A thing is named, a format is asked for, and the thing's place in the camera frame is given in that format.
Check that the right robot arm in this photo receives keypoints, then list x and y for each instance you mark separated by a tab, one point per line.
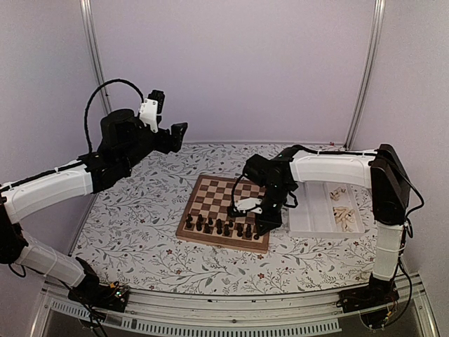
379	172

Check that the light chess pieces pile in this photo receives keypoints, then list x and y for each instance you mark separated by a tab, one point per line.
344	213

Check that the front aluminium rail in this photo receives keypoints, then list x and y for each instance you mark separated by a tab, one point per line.
151	313

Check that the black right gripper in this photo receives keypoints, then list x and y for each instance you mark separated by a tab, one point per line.
271	225

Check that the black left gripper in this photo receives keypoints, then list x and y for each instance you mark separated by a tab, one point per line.
176	138

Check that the right aluminium frame post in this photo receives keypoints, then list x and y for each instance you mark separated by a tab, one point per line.
374	41

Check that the floral patterned table mat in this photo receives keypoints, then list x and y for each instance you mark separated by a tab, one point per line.
129	235

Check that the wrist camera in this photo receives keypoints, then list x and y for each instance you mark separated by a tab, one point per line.
242	207
151	109

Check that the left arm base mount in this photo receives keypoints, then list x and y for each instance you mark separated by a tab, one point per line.
91	292

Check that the left aluminium frame post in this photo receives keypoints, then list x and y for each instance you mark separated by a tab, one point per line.
92	44

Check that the dark chess piece eleventh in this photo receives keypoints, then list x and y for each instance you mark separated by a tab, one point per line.
207	229

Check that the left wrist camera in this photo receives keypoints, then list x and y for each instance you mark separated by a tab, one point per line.
151	109

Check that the aluminium frame post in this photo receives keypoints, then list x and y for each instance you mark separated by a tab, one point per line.
92	44
374	41

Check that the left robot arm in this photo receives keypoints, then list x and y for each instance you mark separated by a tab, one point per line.
30	196

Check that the white divided plastic tray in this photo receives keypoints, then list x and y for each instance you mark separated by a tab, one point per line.
313	217

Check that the wooden chessboard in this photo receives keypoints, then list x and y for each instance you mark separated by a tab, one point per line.
210	197

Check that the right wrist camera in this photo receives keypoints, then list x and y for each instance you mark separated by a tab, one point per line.
242	207

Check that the dark chess piece thirteenth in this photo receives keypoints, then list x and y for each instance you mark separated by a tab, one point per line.
248	232

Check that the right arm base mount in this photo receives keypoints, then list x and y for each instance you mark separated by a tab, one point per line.
376	293

